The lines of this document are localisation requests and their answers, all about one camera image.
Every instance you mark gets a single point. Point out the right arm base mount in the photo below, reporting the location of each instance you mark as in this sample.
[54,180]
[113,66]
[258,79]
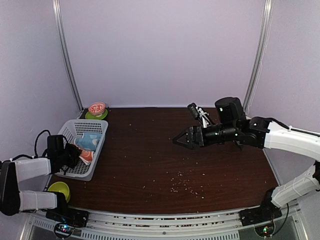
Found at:
[257,215]

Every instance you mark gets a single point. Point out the beige bunny print towel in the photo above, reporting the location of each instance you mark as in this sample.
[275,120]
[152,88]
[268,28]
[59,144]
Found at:
[86,156]

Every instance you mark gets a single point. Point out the red patterned small bowl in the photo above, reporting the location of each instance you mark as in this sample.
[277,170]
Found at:
[97,108]

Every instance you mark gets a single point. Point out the lime green bowl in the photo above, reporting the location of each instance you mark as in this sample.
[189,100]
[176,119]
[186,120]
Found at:
[60,187]

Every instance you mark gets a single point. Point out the aluminium frame post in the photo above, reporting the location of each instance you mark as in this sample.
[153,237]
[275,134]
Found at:
[260,51]
[65,53]

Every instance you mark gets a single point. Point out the right aluminium frame post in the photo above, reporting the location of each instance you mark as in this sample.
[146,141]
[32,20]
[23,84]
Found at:
[260,51]

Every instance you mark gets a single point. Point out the left aluminium frame post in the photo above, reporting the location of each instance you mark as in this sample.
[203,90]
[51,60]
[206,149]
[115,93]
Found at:
[65,53]

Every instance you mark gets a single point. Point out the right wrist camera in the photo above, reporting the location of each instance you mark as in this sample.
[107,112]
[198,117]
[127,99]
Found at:
[202,116]

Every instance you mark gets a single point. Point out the front aluminium rail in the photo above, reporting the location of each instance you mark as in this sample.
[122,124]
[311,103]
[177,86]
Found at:
[221,225]

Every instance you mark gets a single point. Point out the green saucer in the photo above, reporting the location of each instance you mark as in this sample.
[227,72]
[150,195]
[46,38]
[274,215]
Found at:
[89,116]

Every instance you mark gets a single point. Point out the white plastic basket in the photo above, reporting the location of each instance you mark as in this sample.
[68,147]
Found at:
[75,128]

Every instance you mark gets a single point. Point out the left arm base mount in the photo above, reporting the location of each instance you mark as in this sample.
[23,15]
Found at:
[72,217]

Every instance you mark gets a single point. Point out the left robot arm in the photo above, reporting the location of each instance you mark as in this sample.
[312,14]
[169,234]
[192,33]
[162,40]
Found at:
[13,200]

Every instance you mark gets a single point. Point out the blue polka dot towel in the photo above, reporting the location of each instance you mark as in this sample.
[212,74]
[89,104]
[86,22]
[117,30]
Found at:
[89,141]

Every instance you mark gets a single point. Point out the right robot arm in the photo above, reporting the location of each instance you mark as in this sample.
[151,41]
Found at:
[266,133]

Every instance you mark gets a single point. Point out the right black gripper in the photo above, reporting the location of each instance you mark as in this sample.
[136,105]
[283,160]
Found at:
[188,138]

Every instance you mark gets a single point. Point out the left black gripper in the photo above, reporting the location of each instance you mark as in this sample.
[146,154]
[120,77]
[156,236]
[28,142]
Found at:
[76,153]

